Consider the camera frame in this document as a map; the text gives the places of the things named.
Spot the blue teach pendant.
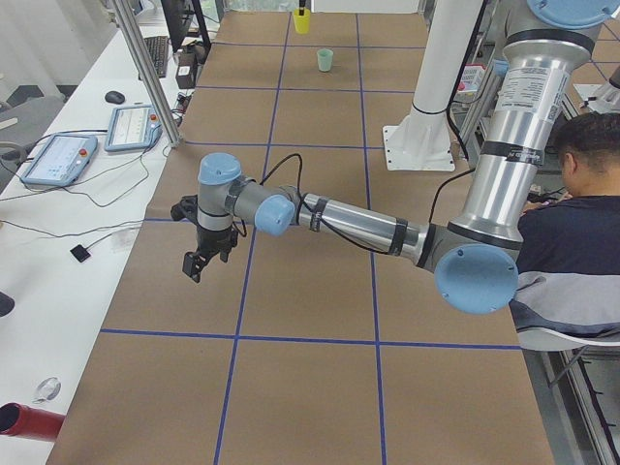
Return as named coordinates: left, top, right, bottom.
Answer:
left=20, top=134, right=99, bottom=188
left=105, top=105, right=162, bottom=152

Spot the aluminium frame post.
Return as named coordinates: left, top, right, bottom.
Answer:
left=111, top=0, right=181, bottom=148

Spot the blue teach pendant near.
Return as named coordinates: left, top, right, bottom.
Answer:
left=20, top=134, right=99, bottom=188

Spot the red cylinder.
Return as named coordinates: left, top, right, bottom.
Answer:
left=1, top=403, right=65, bottom=442

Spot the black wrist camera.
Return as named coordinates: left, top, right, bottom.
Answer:
left=170, top=195, right=199, bottom=225

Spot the yellow cup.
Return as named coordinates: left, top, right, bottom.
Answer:
left=293, top=8, right=311, bottom=35

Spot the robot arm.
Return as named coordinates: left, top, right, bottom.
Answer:
left=170, top=1, right=615, bottom=314

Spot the small black square device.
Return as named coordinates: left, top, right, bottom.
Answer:
left=70, top=244, right=91, bottom=263

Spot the black keyboard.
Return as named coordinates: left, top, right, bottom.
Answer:
left=143, top=36, right=169, bottom=78

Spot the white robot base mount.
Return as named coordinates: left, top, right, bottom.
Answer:
left=383, top=0, right=484, bottom=171

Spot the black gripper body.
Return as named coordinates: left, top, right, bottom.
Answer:
left=197, top=225, right=238, bottom=257

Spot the seated person dark shirt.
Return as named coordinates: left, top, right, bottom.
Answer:
left=510, top=112, right=619, bottom=337

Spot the black computer monitor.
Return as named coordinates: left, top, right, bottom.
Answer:
left=161, top=0, right=211, bottom=51

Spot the brown table mat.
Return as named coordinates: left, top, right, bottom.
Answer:
left=49, top=13, right=553, bottom=464

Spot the blue teach pendant far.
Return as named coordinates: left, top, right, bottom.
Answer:
left=105, top=105, right=162, bottom=152

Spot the white chair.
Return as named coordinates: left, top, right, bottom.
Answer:
left=517, top=326, right=619, bottom=388

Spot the black computer mouse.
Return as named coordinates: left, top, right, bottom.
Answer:
left=105, top=90, right=125, bottom=105

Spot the light green cup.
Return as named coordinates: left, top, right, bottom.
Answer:
left=317, top=48, right=333, bottom=73

